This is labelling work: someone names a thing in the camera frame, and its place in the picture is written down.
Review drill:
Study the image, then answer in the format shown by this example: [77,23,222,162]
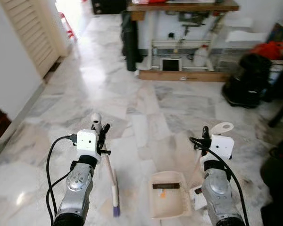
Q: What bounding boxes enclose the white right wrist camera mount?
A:
[209,134,235,161]

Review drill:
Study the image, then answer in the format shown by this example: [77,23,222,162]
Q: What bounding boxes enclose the black box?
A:
[91,0,128,15]

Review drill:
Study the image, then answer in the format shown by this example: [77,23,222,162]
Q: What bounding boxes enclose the bulky black bag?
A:
[260,138,283,226]

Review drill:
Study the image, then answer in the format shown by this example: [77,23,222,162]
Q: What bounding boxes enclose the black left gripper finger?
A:
[98,123,111,148]

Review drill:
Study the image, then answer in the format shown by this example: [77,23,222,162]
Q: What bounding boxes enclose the black slanted stand leg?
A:
[268,59,283,128]

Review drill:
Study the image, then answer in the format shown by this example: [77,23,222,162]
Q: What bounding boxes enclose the beige louvered door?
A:
[0,0,69,79]

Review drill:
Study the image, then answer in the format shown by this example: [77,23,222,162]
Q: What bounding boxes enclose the red plastic bag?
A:
[250,40,283,61]

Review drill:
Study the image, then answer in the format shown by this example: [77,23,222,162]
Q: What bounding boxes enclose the red metal rack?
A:
[59,11,77,41]

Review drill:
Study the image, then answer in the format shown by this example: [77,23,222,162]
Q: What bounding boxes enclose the wooden sewing machine table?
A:
[127,0,240,83]

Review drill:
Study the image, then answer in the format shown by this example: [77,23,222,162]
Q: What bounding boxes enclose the white folded cloth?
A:
[225,29,266,44]

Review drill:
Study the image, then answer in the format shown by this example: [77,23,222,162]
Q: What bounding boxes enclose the beige broom with purple bristles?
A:
[91,113,121,218]

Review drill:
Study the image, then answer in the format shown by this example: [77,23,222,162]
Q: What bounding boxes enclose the tall black bag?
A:
[121,10,143,73]

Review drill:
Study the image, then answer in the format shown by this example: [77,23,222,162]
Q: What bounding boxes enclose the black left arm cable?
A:
[45,135,79,224]

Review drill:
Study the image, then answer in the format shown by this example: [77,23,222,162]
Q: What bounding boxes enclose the white framed dark tablet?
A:
[161,57,181,73]

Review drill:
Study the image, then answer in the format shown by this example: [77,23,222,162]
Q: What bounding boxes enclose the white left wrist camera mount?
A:
[76,129,101,163]

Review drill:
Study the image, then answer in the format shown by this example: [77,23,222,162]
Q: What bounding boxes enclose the white plastic jug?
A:
[193,44,211,67]

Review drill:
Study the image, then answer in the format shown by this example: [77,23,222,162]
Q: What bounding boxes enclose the black backpack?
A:
[221,53,273,109]

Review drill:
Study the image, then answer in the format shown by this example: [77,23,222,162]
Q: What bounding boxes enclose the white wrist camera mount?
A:
[76,129,101,163]
[209,134,235,161]

